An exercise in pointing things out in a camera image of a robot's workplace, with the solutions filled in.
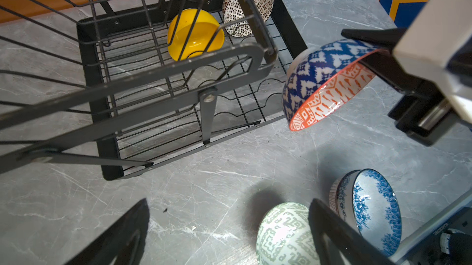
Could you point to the orange white patterned bowl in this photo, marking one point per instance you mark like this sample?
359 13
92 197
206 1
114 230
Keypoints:
321 81

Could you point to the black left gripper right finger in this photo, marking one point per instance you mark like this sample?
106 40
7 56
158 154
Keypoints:
336 242

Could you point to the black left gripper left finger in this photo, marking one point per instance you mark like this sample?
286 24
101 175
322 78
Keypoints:
123 243

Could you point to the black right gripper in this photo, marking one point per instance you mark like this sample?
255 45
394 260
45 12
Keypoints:
423 113

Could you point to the yellow bowl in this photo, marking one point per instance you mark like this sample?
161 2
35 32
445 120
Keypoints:
193 32

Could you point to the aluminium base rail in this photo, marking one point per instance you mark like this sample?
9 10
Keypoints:
444 240

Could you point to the black wire dish rack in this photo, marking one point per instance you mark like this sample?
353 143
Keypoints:
91 82

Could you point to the blue white floral bowl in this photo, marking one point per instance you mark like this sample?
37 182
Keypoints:
365 200

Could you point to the green white patterned bowl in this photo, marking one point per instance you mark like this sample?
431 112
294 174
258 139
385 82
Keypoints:
284 237

